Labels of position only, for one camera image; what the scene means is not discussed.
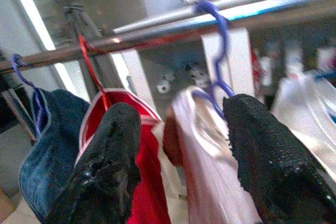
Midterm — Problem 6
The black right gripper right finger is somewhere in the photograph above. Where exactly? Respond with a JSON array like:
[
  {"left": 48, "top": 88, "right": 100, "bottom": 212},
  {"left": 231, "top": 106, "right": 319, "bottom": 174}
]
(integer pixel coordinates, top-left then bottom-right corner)
[{"left": 222, "top": 93, "right": 336, "bottom": 224}]

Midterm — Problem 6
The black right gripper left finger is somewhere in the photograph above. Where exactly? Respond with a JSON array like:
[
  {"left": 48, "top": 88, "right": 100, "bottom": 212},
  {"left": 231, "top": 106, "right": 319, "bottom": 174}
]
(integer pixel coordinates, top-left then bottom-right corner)
[{"left": 43, "top": 102, "right": 142, "bottom": 224}]

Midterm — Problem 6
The red shirt with white trim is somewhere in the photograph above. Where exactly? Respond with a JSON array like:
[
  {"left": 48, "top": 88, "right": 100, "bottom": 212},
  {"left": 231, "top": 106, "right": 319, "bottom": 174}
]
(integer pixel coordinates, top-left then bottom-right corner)
[{"left": 78, "top": 87, "right": 173, "bottom": 224}]

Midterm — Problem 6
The navy blue shirt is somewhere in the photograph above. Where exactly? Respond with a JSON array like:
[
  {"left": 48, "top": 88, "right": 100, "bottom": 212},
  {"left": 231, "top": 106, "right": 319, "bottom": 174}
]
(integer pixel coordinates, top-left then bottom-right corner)
[{"left": 18, "top": 88, "right": 92, "bottom": 223}]

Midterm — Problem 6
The pale pink shirt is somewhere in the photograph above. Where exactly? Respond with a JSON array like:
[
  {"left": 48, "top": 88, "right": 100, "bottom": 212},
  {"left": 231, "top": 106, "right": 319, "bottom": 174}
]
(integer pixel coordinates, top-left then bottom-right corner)
[{"left": 162, "top": 85, "right": 263, "bottom": 224}]

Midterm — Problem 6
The plain white shirt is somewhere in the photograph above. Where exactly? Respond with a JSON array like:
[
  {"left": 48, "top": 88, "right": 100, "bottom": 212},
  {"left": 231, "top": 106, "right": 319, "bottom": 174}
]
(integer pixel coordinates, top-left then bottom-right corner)
[{"left": 270, "top": 70, "right": 336, "bottom": 183}]

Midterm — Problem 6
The blue wire hanger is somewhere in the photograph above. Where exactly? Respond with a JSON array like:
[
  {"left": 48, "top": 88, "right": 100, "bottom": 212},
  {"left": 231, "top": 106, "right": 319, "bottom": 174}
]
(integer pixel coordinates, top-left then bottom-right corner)
[
  {"left": 191, "top": 0, "right": 236, "bottom": 120},
  {"left": 12, "top": 53, "right": 51, "bottom": 137}
]

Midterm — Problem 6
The red wire hanger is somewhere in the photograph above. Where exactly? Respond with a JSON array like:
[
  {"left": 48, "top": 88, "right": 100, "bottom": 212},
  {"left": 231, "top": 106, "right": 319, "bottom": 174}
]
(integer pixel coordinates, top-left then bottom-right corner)
[{"left": 78, "top": 34, "right": 110, "bottom": 111}]

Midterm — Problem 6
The silver clothes rack rail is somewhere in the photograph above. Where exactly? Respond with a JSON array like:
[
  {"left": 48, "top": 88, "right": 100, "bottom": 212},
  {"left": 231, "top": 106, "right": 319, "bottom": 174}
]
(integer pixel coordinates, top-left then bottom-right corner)
[
  {"left": 112, "top": 0, "right": 336, "bottom": 35},
  {"left": 0, "top": 0, "right": 336, "bottom": 74}
]

